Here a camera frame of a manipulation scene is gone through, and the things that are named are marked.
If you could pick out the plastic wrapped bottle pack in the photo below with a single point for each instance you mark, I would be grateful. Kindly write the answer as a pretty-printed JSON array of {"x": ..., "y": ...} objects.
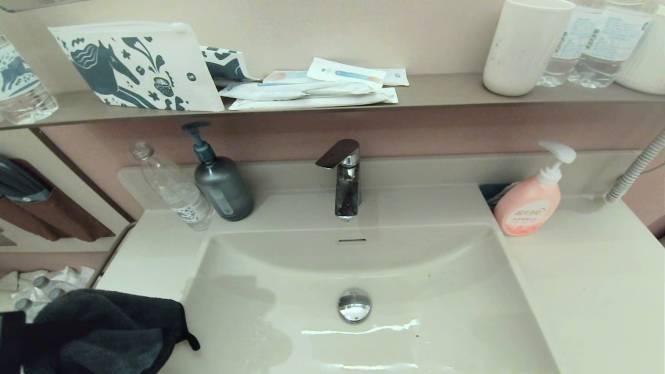
[{"x": 52, "y": 283}]

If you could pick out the dark grey pump bottle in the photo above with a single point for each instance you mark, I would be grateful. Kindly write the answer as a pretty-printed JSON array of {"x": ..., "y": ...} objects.
[{"x": 223, "y": 192}]

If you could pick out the white sachet blue stripe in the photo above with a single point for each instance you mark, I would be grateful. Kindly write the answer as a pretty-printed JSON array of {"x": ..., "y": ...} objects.
[{"x": 344, "y": 72}]

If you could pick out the brown fabric holder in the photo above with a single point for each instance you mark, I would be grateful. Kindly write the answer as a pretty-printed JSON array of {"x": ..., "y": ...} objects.
[{"x": 78, "y": 218}]

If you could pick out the clear water bottle blue print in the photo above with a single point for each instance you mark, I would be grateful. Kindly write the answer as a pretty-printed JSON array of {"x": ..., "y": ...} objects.
[{"x": 23, "y": 91}]

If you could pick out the large horse print pouch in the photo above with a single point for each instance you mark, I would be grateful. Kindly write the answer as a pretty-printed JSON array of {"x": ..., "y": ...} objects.
[{"x": 130, "y": 67}]

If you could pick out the long white sachet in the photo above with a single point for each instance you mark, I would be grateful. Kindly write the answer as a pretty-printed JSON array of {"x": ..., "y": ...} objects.
[
  {"x": 270, "y": 92},
  {"x": 311, "y": 102}
]

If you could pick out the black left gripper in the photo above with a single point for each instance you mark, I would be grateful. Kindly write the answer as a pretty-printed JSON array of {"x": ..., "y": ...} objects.
[{"x": 11, "y": 345}]

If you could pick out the empty clear plastic bottle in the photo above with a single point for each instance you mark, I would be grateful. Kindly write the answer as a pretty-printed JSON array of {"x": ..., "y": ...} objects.
[{"x": 182, "y": 200}]

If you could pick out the white ribbed mug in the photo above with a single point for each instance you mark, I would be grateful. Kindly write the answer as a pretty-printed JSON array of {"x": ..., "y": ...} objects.
[{"x": 648, "y": 62}]

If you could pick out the white sachet peach print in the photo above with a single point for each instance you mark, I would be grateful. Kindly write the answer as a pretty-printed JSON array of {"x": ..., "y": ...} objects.
[{"x": 283, "y": 77}]

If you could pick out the black hair dryer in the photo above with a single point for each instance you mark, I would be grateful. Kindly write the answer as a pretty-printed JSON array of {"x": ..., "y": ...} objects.
[{"x": 21, "y": 184}]

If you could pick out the beige wall shelf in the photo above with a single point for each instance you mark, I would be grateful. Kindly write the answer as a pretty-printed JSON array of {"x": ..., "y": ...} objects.
[{"x": 441, "y": 91}]

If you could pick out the white ceramic sink basin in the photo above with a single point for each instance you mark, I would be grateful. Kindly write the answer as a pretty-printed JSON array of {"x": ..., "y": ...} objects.
[{"x": 311, "y": 291}]

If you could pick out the chrome faucet brown lever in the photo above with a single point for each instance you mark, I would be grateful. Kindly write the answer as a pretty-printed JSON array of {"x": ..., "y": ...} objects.
[{"x": 347, "y": 187}]

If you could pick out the dark blue packet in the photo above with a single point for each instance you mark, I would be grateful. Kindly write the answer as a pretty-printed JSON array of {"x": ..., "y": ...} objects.
[{"x": 491, "y": 193}]

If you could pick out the dark grey terry towel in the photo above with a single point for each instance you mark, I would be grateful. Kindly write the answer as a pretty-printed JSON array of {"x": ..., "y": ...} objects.
[{"x": 114, "y": 332}]

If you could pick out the clear water bottle white label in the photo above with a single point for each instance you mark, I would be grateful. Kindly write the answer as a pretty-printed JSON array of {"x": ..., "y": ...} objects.
[
  {"x": 609, "y": 47},
  {"x": 565, "y": 52}
]

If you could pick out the small white sachet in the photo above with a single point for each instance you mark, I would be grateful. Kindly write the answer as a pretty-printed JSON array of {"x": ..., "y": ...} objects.
[{"x": 397, "y": 77}]

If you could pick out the chrome drain stopper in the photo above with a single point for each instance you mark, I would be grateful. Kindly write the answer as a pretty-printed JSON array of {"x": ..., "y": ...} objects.
[{"x": 355, "y": 306}]

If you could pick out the plain white cup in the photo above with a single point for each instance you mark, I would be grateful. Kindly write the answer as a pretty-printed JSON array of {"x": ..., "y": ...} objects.
[{"x": 522, "y": 52}]

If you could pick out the pink soap pump bottle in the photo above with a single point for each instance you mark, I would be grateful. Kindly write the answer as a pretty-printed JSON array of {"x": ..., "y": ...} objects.
[{"x": 527, "y": 208}]

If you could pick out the small blue print pouch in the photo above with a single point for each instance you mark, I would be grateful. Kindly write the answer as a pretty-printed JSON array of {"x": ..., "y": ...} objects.
[{"x": 228, "y": 65}]

